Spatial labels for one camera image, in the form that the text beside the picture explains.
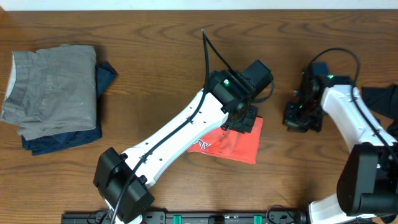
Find red orange t-shirt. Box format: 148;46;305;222
187;117;263;164

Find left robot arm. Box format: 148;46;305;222
93;70;274;223

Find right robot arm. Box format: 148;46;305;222
284;73;397;223

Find black garment with logo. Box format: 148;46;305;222
362;84;398;139

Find folded navy garment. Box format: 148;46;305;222
21;62;118;156

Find folded grey shorts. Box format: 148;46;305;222
1;45;96;140

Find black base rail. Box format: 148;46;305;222
60;208;309;224

